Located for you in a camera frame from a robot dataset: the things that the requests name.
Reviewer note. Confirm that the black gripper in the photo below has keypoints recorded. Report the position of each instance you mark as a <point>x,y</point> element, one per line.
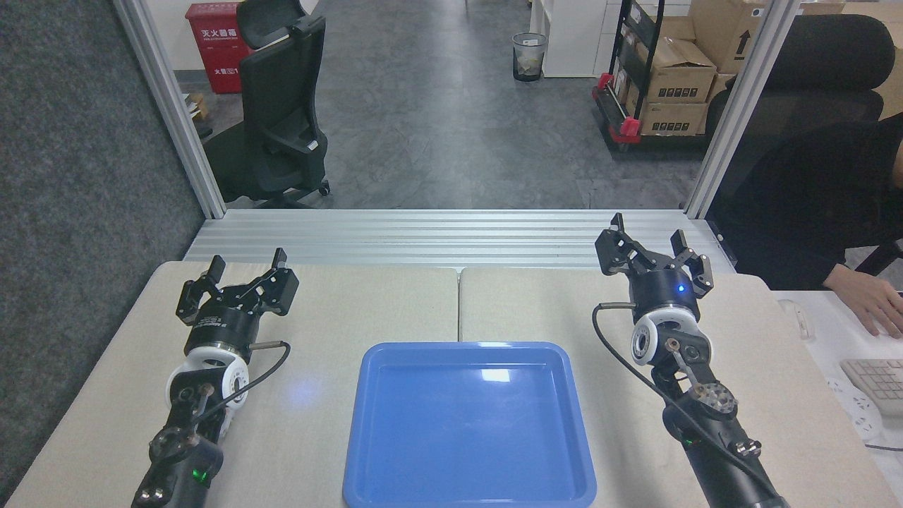
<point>659,293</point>
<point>224,324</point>

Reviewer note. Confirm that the blue plastic tray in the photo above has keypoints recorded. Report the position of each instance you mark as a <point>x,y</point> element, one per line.
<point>469,430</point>

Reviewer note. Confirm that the person's hand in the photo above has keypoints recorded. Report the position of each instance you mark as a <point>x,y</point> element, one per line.
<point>869,296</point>

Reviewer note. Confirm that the black cart with red corners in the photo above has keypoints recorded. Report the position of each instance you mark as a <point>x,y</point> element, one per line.
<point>624,127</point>

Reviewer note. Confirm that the flat cardboard box with labels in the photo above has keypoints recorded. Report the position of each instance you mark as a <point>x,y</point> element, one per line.
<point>671,118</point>

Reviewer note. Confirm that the person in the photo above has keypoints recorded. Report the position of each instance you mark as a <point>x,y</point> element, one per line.
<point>811,197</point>

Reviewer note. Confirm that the grey felt partition panel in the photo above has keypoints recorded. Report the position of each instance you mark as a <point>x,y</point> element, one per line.
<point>77,212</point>

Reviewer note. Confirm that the open cardboard box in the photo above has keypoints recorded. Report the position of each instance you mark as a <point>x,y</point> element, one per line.
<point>677,74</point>

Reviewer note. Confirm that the small cardboard box on floor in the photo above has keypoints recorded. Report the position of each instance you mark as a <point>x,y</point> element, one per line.
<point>196,106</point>

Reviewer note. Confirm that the black office chair with headrest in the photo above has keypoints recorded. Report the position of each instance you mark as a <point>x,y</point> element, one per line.
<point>282,99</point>

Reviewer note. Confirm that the large cardboard box with arrow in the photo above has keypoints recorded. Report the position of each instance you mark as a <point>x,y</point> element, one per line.
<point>723,32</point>

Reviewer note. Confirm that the black mesh waste bin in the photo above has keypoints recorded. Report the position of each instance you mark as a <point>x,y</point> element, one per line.
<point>529,58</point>

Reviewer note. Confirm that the white cabinet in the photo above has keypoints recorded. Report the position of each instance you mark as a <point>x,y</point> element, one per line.
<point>571,35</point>

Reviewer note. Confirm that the white power strip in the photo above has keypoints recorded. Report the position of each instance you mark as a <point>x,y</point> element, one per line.
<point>855,409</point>

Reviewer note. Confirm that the red fire extinguisher box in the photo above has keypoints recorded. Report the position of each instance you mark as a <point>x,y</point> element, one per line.
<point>211,49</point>

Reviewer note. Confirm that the white keyboard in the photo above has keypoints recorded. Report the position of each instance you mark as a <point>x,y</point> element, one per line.
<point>882,381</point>

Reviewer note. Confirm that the black high-back office chair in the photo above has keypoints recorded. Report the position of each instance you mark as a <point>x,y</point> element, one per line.
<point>825,67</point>

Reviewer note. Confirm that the silver aluminium post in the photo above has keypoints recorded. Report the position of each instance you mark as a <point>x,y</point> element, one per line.
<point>173,106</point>
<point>741,106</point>

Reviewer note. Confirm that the silver aluminium rail platform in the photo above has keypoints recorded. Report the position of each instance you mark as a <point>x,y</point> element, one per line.
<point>451,236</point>

